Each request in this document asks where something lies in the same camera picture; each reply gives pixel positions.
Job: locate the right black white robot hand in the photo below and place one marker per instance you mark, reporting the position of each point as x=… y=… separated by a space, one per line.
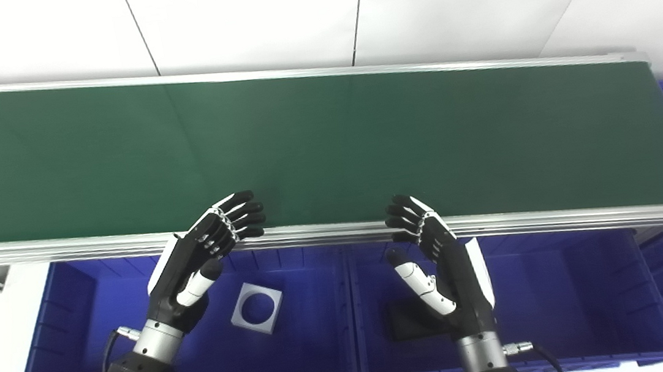
x=465 y=289

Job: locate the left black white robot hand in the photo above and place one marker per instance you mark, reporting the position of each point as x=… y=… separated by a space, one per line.
x=178 y=282

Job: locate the white square part with hole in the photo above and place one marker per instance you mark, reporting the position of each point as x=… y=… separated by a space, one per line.
x=241 y=319

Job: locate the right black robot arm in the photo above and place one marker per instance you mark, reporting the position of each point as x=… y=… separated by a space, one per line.
x=486 y=364

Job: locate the black part with cylinder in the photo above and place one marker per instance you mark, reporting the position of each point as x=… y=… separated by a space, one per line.
x=407 y=320

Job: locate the green conveyor belt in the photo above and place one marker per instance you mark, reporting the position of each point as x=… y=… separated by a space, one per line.
x=327 y=143
x=324 y=231

